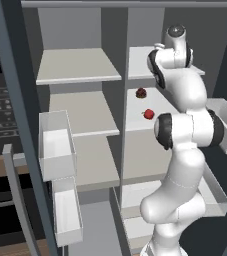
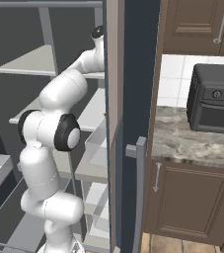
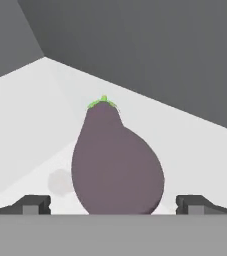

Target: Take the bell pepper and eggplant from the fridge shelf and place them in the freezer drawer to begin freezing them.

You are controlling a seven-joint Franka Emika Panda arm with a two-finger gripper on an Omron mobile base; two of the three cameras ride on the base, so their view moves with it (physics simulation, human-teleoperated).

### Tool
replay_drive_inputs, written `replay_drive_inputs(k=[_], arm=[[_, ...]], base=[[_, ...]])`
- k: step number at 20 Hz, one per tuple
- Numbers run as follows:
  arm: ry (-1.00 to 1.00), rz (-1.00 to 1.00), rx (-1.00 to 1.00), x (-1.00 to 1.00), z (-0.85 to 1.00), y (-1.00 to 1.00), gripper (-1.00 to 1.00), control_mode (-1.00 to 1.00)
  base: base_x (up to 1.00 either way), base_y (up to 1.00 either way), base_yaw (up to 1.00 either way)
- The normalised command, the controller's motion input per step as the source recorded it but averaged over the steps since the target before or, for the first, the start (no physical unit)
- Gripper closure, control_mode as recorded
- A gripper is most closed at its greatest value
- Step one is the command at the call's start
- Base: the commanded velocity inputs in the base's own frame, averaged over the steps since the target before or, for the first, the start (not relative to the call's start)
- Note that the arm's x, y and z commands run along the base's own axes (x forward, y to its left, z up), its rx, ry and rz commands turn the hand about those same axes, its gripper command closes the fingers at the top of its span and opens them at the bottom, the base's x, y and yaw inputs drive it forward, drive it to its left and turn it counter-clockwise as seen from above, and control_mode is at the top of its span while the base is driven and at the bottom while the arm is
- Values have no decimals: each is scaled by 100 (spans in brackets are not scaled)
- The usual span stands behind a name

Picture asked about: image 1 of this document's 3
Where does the narrow white door bin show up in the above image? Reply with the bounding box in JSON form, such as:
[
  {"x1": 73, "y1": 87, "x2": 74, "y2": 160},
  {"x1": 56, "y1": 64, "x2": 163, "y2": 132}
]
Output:
[{"x1": 52, "y1": 177, "x2": 85, "y2": 248}]

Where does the dark purple eggplant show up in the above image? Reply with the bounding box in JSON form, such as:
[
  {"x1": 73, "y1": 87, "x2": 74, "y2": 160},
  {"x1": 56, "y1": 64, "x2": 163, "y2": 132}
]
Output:
[{"x1": 135, "y1": 87, "x2": 148, "y2": 99}]

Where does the white fridge shelf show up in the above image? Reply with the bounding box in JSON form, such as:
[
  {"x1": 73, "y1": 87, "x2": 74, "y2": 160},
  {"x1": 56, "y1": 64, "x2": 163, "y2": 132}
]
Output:
[
  {"x1": 124, "y1": 87, "x2": 183, "y2": 133},
  {"x1": 127, "y1": 45, "x2": 206, "y2": 81},
  {"x1": 121, "y1": 128, "x2": 174, "y2": 187}
]

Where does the grey fridge door handle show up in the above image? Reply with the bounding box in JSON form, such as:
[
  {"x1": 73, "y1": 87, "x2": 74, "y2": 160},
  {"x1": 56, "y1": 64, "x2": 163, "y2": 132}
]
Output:
[{"x1": 2, "y1": 143, "x2": 42, "y2": 256}]

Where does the grey fridge shelf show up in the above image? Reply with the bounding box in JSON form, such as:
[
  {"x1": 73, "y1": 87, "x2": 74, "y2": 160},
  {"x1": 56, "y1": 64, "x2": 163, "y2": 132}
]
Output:
[
  {"x1": 35, "y1": 47, "x2": 123, "y2": 86},
  {"x1": 72, "y1": 134, "x2": 121, "y2": 193},
  {"x1": 48, "y1": 90, "x2": 121, "y2": 138}
]

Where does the grey left fridge door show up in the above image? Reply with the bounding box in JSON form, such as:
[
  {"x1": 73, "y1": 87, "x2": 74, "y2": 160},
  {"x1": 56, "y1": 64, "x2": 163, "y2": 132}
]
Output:
[{"x1": 0, "y1": 0, "x2": 61, "y2": 256}]

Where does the large white door bin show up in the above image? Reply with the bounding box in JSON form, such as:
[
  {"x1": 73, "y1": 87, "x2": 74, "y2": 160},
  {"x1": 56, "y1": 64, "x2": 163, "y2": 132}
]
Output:
[{"x1": 38, "y1": 109, "x2": 78, "y2": 183}]

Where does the grey fridge cabinet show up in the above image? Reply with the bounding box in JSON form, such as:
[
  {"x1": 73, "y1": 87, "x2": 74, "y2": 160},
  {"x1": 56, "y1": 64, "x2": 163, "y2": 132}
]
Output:
[{"x1": 20, "y1": 0, "x2": 227, "y2": 256}]

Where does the clear door bin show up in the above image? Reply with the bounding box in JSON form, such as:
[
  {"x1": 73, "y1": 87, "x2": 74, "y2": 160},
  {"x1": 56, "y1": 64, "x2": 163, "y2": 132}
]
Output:
[{"x1": 198, "y1": 163, "x2": 227, "y2": 218}]

